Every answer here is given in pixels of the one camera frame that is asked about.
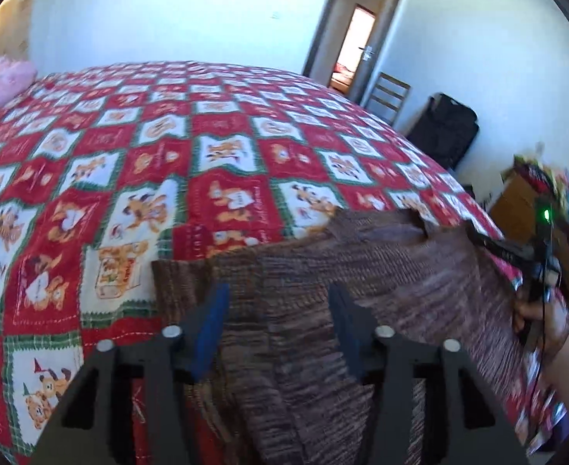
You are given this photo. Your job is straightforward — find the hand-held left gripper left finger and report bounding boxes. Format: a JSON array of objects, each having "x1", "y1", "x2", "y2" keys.
[{"x1": 30, "y1": 282, "x2": 232, "y2": 465}]

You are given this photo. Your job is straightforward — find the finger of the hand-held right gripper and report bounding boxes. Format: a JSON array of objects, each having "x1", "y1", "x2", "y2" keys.
[{"x1": 466, "y1": 227, "x2": 537, "y2": 269}]

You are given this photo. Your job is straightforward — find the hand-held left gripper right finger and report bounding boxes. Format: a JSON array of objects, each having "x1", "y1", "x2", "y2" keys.
[{"x1": 328, "y1": 282, "x2": 530, "y2": 465}]

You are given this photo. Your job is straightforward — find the brown knitted sweater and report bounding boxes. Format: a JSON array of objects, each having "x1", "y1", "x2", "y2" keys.
[{"x1": 151, "y1": 208, "x2": 532, "y2": 465}]

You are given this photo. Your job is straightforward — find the person's right hand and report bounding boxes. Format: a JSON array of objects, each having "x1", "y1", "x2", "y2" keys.
[{"x1": 512, "y1": 295, "x2": 569, "y2": 352}]

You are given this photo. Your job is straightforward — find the wooden cabinet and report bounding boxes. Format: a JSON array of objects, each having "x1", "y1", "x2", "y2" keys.
[{"x1": 488, "y1": 172, "x2": 569, "y2": 274}]

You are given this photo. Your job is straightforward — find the colourful clutter on cabinet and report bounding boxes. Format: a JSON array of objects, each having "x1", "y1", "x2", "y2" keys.
[{"x1": 512, "y1": 143, "x2": 569, "y2": 236}]

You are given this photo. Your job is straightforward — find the black bag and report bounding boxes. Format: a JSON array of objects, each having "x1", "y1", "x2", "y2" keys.
[{"x1": 405, "y1": 93, "x2": 480, "y2": 170}]

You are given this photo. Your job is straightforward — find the red printed bedspread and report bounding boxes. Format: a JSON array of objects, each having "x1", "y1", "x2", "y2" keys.
[{"x1": 0, "y1": 60, "x2": 569, "y2": 465}]

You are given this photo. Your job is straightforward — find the wooden chair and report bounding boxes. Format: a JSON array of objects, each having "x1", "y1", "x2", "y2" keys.
[{"x1": 364, "y1": 72, "x2": 411, "y2": 127}]

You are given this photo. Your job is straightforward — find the brown wooden door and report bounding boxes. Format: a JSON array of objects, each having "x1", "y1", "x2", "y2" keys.
[{"x1": 357, "y1": 0, "x2": 404, "y2": 107}]

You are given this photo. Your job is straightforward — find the pink pillow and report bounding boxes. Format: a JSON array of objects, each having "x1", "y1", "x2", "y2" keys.
[{"x1": 0, "y1": 55, "x2": 38, "y2": 124}]

